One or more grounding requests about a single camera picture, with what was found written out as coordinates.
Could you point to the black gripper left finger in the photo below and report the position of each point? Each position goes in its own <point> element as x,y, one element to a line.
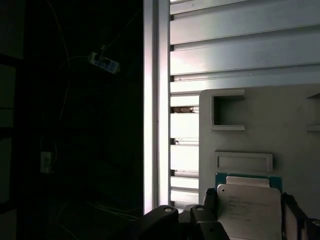
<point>207,230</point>

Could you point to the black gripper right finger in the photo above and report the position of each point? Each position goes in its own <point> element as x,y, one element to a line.
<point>287,200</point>

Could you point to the silver topped CPU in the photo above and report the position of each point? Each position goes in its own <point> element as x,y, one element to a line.
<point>247,207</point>

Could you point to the grey parts rack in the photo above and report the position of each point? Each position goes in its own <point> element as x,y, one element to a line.
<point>262,140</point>

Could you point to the brown scrap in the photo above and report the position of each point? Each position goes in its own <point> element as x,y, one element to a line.
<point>183,110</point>

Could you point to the white socket box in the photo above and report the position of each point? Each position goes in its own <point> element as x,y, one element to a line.
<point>46,162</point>

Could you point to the white power strip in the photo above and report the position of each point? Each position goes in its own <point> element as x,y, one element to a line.
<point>103,62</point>

